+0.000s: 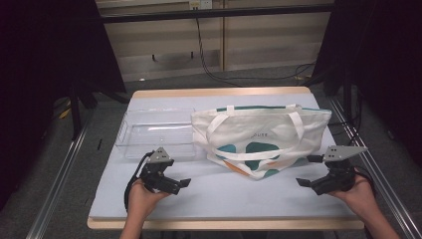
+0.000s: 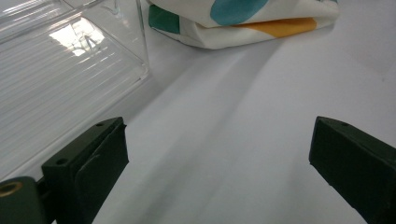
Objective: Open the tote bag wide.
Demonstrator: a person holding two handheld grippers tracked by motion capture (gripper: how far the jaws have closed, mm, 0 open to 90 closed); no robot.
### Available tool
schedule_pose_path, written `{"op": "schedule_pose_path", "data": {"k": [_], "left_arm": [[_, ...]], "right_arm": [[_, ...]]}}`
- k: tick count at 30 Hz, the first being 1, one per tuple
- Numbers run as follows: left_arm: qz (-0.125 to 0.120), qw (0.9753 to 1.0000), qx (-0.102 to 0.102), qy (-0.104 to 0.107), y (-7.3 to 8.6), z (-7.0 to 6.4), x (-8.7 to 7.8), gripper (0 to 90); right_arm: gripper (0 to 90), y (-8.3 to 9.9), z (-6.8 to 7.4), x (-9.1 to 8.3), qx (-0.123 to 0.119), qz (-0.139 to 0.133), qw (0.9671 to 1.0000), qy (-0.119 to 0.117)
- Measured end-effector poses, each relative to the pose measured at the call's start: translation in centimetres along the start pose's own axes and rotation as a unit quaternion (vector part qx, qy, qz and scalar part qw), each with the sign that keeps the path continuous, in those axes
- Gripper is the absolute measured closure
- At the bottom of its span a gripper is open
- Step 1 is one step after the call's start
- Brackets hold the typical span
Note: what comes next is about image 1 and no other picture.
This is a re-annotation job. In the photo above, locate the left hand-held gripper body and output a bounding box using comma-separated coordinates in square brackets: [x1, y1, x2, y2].
[138, 146, 175, 194]

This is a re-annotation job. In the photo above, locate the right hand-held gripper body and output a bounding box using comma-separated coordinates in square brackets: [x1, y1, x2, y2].
[313, 144, 368, 196]

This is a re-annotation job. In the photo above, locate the white printed tote bag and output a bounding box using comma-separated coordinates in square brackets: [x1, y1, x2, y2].
[191, 104, 332, 181]

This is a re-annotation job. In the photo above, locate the person's right hand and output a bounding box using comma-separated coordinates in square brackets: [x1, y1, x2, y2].
[327, 168, 378, 218]

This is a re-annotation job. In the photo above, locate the person's left hand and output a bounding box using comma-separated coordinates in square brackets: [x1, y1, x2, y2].
[127, 179, 170, 219]

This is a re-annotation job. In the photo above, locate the clear plastic container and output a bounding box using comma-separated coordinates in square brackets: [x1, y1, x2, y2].
[114, 108, 197, 159]

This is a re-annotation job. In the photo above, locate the light blue table mat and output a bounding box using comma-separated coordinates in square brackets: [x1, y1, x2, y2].
[89, 93, 367, 221]

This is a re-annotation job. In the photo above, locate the black metal stand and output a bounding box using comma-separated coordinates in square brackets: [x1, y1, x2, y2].
[68, 79, 99, 141]

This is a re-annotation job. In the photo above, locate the black curtain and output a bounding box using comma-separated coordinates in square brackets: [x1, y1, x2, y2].
[312, 0, 422, 167]
[0, 0, 127, 212]

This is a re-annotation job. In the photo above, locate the black horizontal bar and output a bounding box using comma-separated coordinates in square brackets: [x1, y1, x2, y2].
[99, 3, 334, 24]

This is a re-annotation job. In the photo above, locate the right hand-held gripper cable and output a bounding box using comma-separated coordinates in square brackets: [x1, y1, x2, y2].
[351, 164, 378, 198]

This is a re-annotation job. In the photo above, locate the aluminium rail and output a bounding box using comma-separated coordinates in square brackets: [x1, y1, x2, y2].
[25, 113, 95, 239]
[327, 96, 422, 239]

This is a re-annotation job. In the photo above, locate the black wall cable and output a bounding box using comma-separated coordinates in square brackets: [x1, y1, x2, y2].
[195, 18, 317, 88]

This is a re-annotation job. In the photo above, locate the white wall socket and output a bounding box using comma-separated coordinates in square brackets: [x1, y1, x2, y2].
[188, 0, 213, 10]

